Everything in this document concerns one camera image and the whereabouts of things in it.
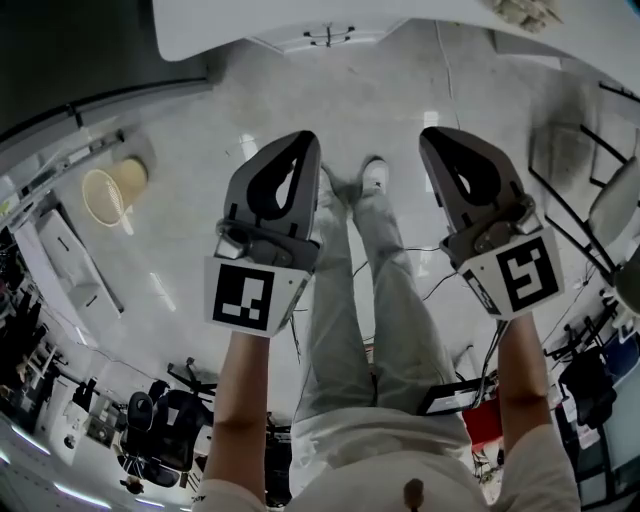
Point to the person's right forearm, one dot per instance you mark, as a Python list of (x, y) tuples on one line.
[(522, 375)]

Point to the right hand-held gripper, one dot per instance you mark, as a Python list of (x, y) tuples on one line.
[(525, 275)]

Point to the person's left forearm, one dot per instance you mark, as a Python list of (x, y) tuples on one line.
[(240, 390)]

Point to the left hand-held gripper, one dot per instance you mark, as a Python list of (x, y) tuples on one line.
[(240, 295)]

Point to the white seat chair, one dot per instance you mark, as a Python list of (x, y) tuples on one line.
[(617, 200)]

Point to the white desk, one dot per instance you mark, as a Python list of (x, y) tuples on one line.
[(225, 20)]

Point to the black star-shaped chair base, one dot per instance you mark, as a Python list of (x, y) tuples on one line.
[(328, 36)]

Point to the black backpack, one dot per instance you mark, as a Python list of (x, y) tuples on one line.
[(590, 390)]

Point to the cluttered dark shelf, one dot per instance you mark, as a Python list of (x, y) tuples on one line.
[(25, 325)]

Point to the person's leg grey trousers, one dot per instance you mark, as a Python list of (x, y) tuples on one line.
[(400, 310), (335, 325)]

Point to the dark glass partition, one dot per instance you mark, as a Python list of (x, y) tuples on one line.
[(75, 50)]

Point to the black office chair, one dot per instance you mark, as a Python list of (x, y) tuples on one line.
[(170, 425)]

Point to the person's right white shoe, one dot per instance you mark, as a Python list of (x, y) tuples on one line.
[(376, 175)]

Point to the red box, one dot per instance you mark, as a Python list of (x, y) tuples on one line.
[(482, 425)]

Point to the black tablet screen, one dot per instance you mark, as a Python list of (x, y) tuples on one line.
[(450, 397)]

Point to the tan round bin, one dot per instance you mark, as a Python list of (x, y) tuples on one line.
[(131, 175)]

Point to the white flat cabinet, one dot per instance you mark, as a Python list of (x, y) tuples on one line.
[(75, 260)]

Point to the beige crumpled cloth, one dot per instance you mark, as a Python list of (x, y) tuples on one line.
[(522, 12)]

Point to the person's white shirt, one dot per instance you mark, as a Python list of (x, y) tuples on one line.
[(375, 450)]

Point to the person's left leg grey trousers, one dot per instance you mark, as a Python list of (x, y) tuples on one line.
[(335, 325)]

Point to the black metal frame rack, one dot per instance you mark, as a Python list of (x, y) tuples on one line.
[(570, 200)]

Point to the person's right leg grey trousers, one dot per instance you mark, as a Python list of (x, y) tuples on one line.
[(400, 310)]

